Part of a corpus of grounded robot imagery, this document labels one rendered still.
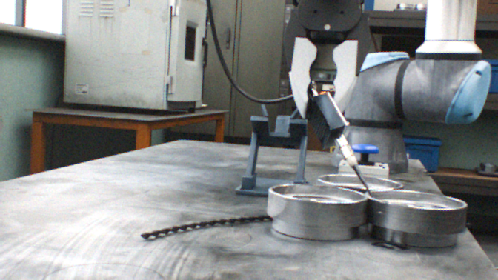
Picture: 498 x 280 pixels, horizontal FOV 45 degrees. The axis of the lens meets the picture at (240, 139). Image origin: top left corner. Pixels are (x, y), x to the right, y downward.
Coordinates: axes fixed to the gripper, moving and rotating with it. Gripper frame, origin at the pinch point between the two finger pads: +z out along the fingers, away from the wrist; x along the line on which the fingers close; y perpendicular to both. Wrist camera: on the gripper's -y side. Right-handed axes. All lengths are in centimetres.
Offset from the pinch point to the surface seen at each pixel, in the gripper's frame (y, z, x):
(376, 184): 12.3, 8.2, -7.1
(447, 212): -5.4, 9.9, -14.1
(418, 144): 351, -18, -33
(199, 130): 375, -14, 128
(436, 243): -4.7, 13.1, -13.5
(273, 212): -6.4, 11.9, 3.1
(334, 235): -7.0, 13.4, -3.5
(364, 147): 20.8, 3.0, -4.9
